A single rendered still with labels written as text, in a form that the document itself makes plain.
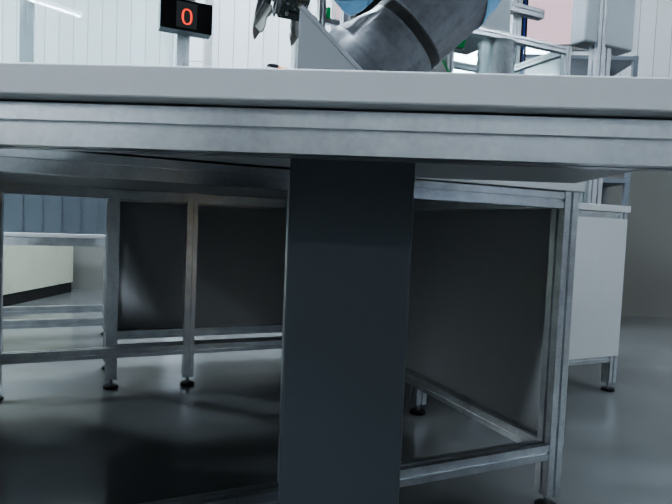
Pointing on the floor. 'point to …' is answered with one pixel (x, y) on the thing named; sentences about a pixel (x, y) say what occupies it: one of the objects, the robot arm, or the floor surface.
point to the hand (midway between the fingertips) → (273, 36)
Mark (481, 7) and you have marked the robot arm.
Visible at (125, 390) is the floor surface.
